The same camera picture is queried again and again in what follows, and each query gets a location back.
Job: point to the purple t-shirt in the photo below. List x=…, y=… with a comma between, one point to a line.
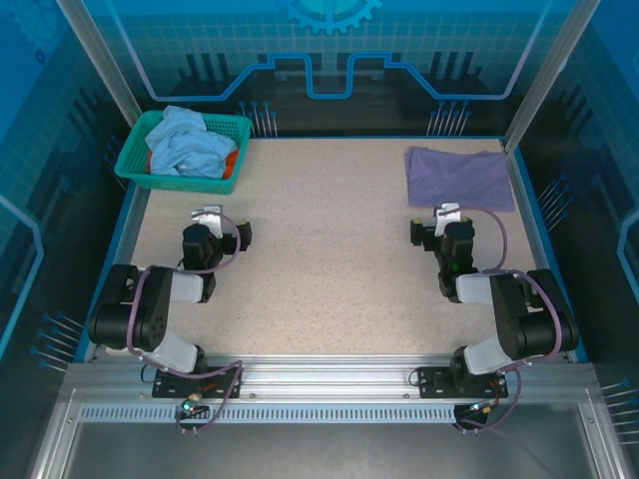
x=459, y=179

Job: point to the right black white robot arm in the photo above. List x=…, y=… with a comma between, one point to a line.
x=479, y=356

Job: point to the orange garment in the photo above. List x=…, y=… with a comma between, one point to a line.
x=230, y=167

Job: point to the teal plastic basket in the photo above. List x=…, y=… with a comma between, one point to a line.
x=175, y=183

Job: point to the light blue t-shirt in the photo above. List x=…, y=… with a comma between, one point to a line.
x=192, y=149

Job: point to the power connector plug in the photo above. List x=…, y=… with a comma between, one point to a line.
x=483, y=406
x=191, y=403

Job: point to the metal lower shelf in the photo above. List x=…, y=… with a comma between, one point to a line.
x=324, y=454

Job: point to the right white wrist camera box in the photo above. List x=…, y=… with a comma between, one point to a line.
x=446, y=219

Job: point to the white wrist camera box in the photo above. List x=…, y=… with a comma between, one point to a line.
x=446, y=219
x=210, y=219

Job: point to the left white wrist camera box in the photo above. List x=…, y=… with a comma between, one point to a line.
x=210, y=219

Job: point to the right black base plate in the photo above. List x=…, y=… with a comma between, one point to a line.
x=434, y=384

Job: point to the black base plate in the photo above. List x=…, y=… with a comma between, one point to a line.
x=170, y=386
x=434, y=384

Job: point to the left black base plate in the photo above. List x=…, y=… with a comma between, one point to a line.
x=170, y=386

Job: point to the aluminium mounting rail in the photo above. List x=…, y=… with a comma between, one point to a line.
x=324, y=374

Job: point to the aluminium frame post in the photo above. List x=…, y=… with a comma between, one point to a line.
x=100, y=55
x=546, y=65

